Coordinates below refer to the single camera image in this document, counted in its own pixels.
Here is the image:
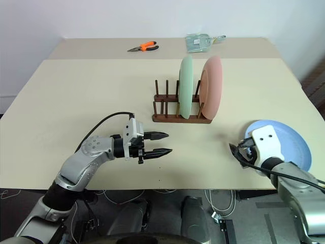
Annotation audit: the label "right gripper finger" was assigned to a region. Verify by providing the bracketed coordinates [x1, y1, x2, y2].
[229, 143, 242, 159]
[237, 156, 251, 169]

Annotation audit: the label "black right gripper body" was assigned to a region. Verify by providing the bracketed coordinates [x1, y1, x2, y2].
[238, 137, 258, 163]

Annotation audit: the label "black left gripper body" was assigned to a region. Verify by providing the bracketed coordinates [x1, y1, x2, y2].
[128, 136, 147, 165]

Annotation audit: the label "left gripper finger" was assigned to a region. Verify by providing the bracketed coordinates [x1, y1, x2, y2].
[143, 148, 174, 160]
[144, 131, 170, 142]

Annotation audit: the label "blue plate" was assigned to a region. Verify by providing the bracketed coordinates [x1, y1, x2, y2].
[244, 119, 312, 172]

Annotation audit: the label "wooden dish rack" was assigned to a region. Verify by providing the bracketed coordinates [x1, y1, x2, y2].
[152, 79, 212, 125]

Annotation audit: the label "green plate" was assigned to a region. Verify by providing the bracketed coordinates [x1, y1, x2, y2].
[178, 55, 194, 120]

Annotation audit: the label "pink plate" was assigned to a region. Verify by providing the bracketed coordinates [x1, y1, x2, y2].
[199, 55, 224, 119]

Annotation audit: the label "dark round robot body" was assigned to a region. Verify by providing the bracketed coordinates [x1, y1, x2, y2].
[100, 232, 201, 244]

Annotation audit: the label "clear plastic bag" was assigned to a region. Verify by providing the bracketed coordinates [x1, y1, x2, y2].
[185, 33, 213, 53]

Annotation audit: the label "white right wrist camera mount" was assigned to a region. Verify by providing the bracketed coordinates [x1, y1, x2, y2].
[250, 125, 286, 168]

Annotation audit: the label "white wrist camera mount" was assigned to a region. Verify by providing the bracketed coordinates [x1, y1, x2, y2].
[250, 125, 286, 168]
[121, 117, 145, 160]

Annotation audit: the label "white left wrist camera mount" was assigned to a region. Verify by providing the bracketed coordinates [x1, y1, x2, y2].
[121, 117, 145, 160]

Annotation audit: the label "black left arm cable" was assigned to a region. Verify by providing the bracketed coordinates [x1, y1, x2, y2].
[76, 111, 135, 153]

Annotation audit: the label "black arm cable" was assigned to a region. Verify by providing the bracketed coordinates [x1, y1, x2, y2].
[235, 144, 325, 190]
[76, 111, 135, 153]

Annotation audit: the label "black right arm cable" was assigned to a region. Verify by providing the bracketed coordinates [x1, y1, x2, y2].
[235, 144, 325, 190]

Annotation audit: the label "white floor cable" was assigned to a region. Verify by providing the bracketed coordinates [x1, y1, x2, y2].
[100, 189, 146, 206]
[204, 189, 237, 220]

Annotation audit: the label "metal table bracket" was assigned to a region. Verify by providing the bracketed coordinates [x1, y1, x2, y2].
[211, 212, 235, 244]

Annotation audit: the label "orange handled pliers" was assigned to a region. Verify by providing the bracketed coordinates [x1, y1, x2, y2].
[126, 41, 160, 53]

